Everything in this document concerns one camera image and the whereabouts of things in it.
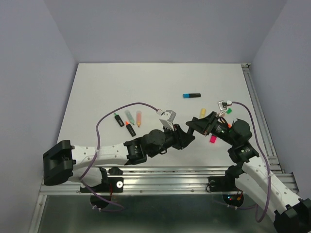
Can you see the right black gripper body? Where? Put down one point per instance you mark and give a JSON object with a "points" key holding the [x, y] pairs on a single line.
{"points": [[218, 128]]}

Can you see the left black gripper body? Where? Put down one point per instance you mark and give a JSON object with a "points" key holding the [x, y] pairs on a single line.
{"points": [[171, 138]]}

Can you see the orange highlighter black body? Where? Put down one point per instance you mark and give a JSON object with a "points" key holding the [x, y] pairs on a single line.
{"points": [[130, 129]]}

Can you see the orange pastel highlighter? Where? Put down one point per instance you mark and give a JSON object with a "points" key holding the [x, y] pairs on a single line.
{"points": [[138, 118]]}

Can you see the mint pastel highlighter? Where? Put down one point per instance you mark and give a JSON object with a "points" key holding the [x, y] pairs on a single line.
{"points": [[129, 117]]}

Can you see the green highlighter black body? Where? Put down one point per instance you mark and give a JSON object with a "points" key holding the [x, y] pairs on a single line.
{"points": [[118, 119]]}

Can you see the purple highlighter black body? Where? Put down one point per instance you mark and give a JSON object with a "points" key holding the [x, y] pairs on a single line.
{"points": [[190, 131]]}

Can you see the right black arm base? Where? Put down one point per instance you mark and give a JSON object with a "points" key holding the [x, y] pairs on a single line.
{"points": [[232, 196]]}

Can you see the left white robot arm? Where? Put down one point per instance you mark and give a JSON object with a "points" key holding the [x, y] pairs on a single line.
{"points": [[66, 162]]}

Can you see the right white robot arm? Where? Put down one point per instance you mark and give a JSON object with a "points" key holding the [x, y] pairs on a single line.
{"points": [[252, 175]]}

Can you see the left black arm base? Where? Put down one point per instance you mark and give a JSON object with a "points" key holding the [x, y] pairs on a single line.
{"points": [[101, 193]]}

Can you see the yellow pastel highlighter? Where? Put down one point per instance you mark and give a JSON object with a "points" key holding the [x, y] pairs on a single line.
{"points": [[202, 113]]}

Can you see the pink highlighter black body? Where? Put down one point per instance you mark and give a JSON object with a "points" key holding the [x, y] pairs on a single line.
{"points": [[213, 139]]}

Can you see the blue highlighter black body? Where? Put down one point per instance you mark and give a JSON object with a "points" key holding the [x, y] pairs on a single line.
{"points": [[191, 95]]}

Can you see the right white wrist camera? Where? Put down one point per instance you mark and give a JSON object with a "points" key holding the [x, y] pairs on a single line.
{"points": [[223, 107]]}

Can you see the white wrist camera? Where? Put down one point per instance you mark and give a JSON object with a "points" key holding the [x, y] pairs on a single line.
{"points": [[167, 118], [223, 107]]}

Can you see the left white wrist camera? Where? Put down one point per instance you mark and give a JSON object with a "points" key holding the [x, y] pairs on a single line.
{"points": [[167, 118]]}

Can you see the aluminium right side rail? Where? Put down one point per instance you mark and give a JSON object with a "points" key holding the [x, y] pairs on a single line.
{"points": [[269, 148]]}

